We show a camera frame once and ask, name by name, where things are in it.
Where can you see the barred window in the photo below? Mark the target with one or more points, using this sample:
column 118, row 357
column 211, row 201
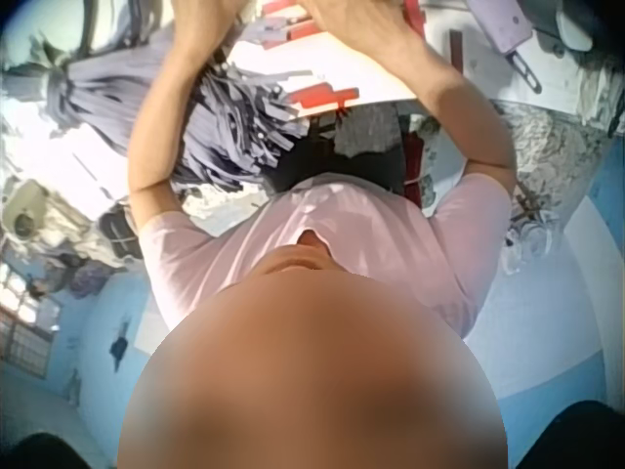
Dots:
column 24, row 327

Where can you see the purple phone case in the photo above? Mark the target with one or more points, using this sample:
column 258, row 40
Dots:
column 498, row 22

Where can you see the dark red cloth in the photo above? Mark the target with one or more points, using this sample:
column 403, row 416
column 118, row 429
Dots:
column 414, row 166

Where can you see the white round container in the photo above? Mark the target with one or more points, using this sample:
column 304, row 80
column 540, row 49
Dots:
column 573, row 29

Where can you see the person's legs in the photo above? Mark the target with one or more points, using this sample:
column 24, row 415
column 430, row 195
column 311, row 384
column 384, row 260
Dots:
column 312, row 163

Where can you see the person's right hand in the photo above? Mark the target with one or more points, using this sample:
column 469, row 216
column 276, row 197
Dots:
column 361, row 24

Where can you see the grey checked cloth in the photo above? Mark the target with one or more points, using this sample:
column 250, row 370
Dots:
column 363, row 129

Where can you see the red fabric strip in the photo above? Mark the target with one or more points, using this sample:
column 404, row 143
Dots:
column 415, row 18

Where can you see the heap of grey fabric strips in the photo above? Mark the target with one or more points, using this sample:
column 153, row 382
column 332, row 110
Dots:
column 234, row 112

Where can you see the red fabric piece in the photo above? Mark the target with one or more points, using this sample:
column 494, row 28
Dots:
column 324, row 95

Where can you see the clear glass jars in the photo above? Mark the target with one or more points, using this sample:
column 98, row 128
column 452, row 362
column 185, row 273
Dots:
column 527, row 246

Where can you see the heap of crumpled grey cloth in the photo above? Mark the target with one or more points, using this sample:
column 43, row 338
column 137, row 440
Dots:
column 552, row 141

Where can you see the person's left hand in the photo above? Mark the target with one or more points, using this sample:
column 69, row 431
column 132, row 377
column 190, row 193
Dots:
column 205, row 27

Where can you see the stack of red fabric pieces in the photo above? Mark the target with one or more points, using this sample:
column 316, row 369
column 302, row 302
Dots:
column 293, row 27

